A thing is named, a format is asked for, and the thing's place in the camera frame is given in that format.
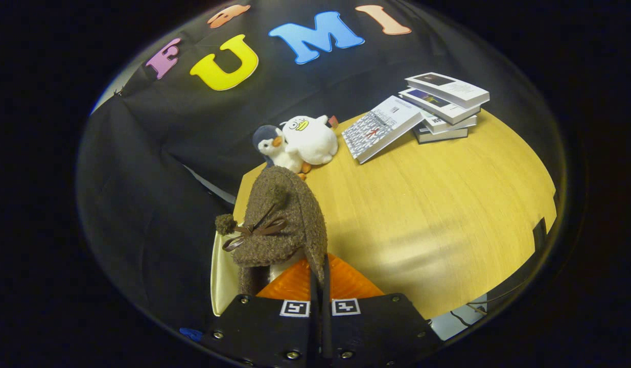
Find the black backdrop cloth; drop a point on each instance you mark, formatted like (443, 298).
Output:
(152, 204)

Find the plain white book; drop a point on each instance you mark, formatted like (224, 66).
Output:
(456, 125)

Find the beige fabric storage box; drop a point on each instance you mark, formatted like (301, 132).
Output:
(222, 278)

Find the white duck plush toy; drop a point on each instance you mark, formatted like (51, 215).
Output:
(312, 143)

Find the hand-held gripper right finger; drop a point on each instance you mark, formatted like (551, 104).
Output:
(327, 332)

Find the blue object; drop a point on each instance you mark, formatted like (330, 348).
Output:
(191, 334)

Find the patterned cover book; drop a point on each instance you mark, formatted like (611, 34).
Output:
(376, 130)

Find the dark grey book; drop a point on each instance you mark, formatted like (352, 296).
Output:
(443, 135)

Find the white book with dark picture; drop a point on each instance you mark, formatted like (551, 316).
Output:
(453, 89)

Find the brown fuzzy shoe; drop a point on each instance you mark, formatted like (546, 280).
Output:
(289, 214)

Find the grey penguin plush toy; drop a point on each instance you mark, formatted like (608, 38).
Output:
(279, 151)

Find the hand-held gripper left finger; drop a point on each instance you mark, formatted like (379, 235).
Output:
(312, 332)

